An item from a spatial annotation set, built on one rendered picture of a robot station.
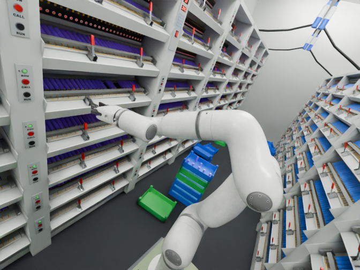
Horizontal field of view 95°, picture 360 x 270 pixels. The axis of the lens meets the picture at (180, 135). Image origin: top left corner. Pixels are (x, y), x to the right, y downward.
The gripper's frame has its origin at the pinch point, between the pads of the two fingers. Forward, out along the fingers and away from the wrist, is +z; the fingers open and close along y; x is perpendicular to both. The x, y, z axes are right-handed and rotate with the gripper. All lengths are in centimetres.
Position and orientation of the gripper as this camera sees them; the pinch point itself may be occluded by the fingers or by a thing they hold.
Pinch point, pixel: (98, 106)
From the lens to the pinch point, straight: 83.0
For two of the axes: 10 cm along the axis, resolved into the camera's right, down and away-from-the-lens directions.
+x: 2.0, -9.0, -3.9
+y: 5.3, -2.4, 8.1
